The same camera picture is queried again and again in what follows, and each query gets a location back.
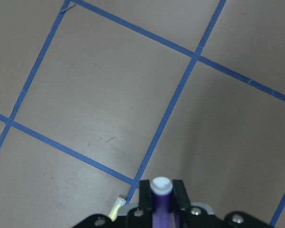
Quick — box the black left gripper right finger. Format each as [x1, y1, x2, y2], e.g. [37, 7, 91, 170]
[172, 180, 191, 210]

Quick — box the yellow highlighter pen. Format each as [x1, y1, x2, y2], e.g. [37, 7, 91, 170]
[108, 196, 126, 221]

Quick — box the purple highlighter pen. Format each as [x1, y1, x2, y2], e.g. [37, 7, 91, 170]
[150, 177, 173, 228]

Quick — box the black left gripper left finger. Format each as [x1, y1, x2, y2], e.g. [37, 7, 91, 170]
[138, 180, 151, 211]

